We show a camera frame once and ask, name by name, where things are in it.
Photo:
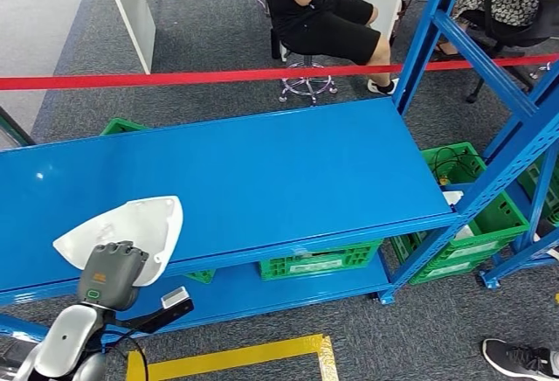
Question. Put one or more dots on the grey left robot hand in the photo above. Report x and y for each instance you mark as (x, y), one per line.
(109, 274)

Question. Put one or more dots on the white plastic car part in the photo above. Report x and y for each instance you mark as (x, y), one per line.
(130, 222)

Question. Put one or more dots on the blue metal shelf rack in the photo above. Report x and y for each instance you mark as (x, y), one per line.
(538, 196)
(262, 181)

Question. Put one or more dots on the yellow floor tape square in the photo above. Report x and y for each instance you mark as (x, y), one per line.
(240, 358)

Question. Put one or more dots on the red barrier belt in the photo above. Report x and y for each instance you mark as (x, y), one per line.
(174, 78)

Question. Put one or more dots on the chrome swivel stool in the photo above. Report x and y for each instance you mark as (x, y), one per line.
(308, 86)

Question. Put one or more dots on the white plastic piece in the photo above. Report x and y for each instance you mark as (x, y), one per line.
(452, 197)

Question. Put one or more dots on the black office chair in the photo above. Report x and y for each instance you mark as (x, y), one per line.
(545, 25)

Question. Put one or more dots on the chrome stanchion post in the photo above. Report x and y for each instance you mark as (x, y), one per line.
(17, 128)

